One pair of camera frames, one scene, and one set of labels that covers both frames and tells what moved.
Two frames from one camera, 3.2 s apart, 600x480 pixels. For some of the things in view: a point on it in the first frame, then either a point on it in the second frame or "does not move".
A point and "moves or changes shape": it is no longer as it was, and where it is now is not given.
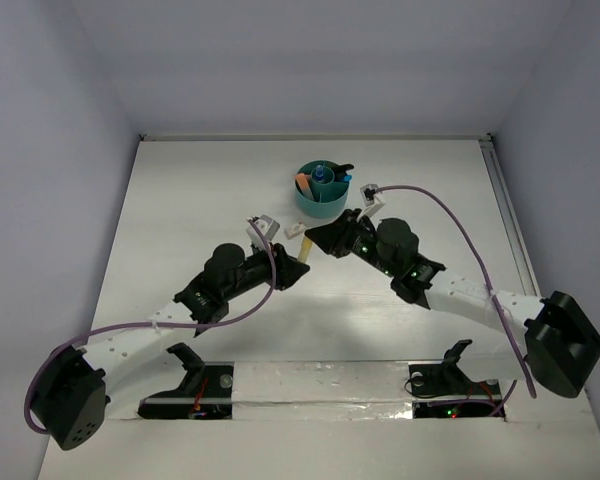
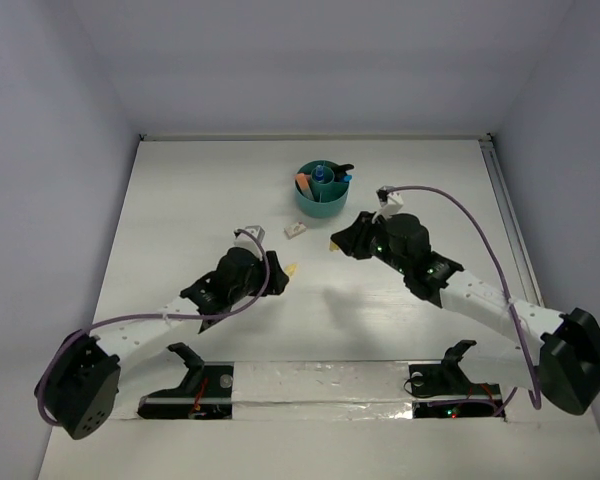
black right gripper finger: x=331 y=237 -> x=350 y=241
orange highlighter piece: x=301 y=179 does not move
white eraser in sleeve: x=291 y=231 does not move
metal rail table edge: x=519 y=242 does not move
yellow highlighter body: x=305 y=249 moves or changes shape
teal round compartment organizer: x=330 y=196 does not move
